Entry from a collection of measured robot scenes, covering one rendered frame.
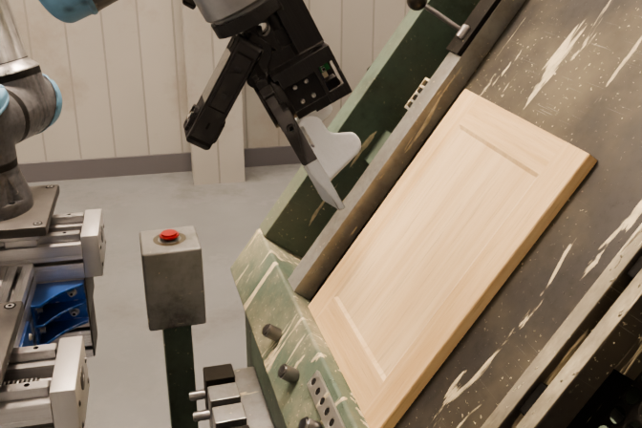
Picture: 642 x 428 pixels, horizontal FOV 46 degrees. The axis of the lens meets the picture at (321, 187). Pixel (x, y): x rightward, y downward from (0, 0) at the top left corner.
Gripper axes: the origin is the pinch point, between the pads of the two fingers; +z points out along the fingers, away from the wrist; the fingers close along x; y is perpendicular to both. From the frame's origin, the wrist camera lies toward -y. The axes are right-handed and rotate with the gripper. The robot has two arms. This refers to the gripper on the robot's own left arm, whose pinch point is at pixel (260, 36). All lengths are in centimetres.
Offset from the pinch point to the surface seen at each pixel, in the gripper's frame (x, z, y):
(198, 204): 251, 116, -73
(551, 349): -77, 28, 10
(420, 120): -13.9, 24.7, 17.7
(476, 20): -11.5, 14.2, 34.8
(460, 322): -56, 36, 4
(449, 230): -40, 32, 10
